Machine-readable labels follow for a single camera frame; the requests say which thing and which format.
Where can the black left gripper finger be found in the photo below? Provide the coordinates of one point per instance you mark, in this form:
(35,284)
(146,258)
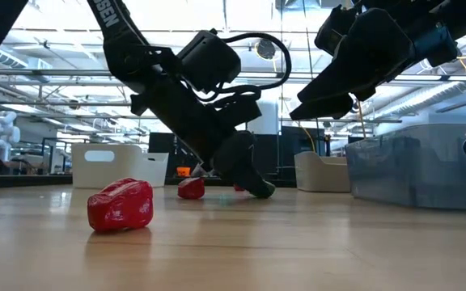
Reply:
(237,161)

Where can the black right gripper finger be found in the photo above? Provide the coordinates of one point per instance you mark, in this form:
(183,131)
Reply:
(334,83)
(322,109)

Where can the red toy pepper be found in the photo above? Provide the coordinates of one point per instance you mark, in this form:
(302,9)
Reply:
(238,188)
(191,188)
(119,204)

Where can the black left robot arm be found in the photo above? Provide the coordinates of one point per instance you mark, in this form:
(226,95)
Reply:
(119,36)

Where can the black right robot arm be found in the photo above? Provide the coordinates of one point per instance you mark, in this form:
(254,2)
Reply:
(463,16)

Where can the black background cabinet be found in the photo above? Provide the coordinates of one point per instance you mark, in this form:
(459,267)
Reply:
(164,153)

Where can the orange background object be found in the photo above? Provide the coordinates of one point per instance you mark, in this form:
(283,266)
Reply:
(183,171)

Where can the light grey plastic bin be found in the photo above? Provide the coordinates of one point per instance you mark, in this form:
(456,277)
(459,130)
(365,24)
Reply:
(318,174)

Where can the white plastic bin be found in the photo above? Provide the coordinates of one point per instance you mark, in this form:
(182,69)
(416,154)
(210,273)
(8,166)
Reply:
(115,174)

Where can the dark grey plastic bin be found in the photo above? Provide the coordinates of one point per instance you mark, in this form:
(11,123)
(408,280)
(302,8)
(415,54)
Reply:
(411,174)

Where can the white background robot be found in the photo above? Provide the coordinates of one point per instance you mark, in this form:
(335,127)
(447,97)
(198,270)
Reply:
(2,133)

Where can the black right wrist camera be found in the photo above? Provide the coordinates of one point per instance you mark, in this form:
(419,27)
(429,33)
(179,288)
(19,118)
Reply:
(334,30)

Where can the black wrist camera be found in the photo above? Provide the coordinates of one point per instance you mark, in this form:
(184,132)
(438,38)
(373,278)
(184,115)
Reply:
(208,60)
(334,30)

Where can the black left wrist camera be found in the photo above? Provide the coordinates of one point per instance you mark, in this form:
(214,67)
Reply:
(208,60)

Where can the black metal table frame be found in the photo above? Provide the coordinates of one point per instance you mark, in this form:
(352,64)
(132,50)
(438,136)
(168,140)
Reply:
(22,181)

